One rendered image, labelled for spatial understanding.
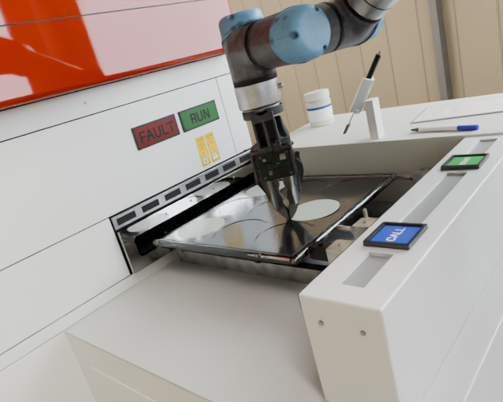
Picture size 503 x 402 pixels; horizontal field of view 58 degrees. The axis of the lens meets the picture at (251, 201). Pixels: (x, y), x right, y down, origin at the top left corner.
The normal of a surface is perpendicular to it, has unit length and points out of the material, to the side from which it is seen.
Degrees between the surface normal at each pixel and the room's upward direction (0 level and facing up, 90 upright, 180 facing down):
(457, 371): 90
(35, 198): 90
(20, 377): 90
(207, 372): 0
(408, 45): 90
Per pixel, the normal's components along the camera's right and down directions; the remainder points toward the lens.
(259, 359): -0.25, -0.92
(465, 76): -0.77, 0.38
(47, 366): 0.73, 0.02
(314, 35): 0.58, 0.11
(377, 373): -0.63, 0.39
